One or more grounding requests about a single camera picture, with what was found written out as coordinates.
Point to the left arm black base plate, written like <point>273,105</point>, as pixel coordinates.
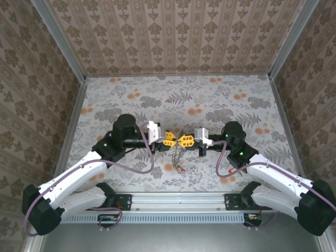
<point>124,202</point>

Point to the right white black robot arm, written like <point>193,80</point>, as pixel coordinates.
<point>278,173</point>

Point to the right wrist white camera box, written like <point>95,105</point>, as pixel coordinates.
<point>202,135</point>

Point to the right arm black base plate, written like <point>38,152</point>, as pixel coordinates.
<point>232,202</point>

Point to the grey metal sheet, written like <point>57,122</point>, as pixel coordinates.
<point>170,239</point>

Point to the aluminium table side rail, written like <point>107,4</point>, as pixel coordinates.
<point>74,118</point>
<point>284,118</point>

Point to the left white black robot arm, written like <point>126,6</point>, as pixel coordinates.
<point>73,176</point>

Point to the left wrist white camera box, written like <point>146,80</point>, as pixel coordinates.
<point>153,132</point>

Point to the black connector board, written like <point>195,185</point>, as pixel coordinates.
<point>253,220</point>
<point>107,221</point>

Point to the aluminium frame post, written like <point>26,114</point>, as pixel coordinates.
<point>291,39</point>
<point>60,42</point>

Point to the aluminium mounting rail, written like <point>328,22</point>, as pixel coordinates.
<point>178,200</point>

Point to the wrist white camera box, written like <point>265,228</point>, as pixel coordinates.
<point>153,132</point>
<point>202,135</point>

